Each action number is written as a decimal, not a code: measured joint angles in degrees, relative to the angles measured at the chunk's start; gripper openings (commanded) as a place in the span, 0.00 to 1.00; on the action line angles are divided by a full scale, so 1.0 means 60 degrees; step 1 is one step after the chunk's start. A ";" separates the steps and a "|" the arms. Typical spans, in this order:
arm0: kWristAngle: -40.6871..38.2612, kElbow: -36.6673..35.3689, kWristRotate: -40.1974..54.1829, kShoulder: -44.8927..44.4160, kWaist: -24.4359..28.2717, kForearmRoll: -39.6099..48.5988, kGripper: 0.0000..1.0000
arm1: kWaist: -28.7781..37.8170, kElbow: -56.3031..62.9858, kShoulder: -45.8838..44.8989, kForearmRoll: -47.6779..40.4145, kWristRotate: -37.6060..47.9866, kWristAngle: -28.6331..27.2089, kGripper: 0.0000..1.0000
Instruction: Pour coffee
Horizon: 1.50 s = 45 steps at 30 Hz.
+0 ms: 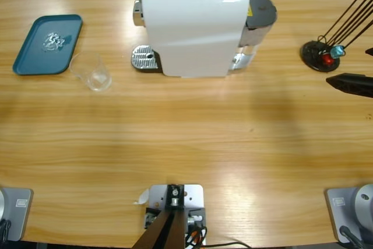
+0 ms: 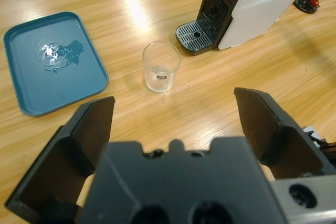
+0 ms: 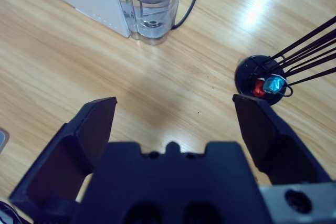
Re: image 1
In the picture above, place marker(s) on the red coffee capsule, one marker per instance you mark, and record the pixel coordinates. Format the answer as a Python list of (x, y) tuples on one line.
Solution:
[(328, 60)]

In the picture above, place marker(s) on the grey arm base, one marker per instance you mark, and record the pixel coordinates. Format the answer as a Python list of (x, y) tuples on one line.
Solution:
[(344, 214), (17, 214)]

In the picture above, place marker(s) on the white paper tab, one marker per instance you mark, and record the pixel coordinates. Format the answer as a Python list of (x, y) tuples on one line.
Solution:
[(143, 198)]

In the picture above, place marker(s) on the white capsule coffee machine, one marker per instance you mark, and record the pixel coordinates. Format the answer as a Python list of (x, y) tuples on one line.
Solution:
[(192, 33)]

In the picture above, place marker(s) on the black capsule holder with rods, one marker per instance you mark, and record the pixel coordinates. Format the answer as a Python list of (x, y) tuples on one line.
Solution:
[(314, 56)]

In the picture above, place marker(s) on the clear glass cup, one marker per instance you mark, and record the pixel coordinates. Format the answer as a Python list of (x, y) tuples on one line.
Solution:
[(96, 80)]

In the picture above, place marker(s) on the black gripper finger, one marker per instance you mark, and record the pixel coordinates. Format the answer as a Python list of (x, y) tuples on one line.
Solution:
[(352, 85), (370, 51)]

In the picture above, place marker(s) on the metal grated drip tray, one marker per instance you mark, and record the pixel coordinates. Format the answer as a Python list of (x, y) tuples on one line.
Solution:
[(142, 58)]

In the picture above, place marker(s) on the blue coffee capsule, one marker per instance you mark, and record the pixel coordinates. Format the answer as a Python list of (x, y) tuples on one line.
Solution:
[(338, 51)]

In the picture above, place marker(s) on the clear water tank grey lid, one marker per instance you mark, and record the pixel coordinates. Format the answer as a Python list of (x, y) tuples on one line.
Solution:
[(260, 7)]

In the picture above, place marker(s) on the teal plastic tray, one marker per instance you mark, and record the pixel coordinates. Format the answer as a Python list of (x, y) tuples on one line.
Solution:
[(35, 56)]

